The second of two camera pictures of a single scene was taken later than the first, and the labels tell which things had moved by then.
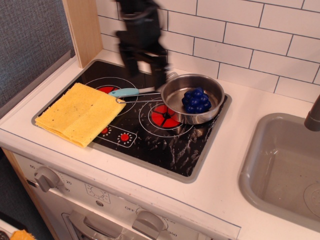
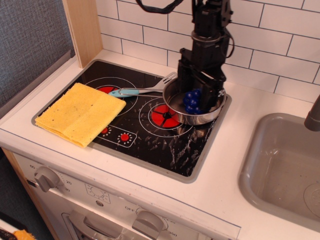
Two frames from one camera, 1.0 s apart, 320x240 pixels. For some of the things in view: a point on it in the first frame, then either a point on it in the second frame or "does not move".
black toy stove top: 143,133 does not move
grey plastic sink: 280,173 does not move
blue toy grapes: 195,101 does not move
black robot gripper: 142,36 to 207,58
